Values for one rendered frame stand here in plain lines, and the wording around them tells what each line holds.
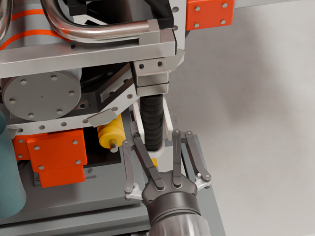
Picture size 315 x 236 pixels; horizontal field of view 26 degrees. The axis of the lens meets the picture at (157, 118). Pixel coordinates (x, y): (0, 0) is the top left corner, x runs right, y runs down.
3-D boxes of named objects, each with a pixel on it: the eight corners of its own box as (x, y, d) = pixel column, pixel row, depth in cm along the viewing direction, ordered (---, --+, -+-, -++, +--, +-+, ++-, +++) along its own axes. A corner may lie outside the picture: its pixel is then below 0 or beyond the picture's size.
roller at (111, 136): (109, 61, 168) (108, 44, 163) (128, 156, 149) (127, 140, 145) (86, 64, 167) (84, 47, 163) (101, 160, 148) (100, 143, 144)
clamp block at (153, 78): (158, 53, 110) (158, 28, 106) (169, 93, 105) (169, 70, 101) (127, 56, 110) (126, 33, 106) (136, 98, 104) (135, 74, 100)
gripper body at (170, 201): (148, 244, 100) (138, 192, 106) (204, 235, 101) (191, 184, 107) (147, 217, 95) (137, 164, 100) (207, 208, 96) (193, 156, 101)
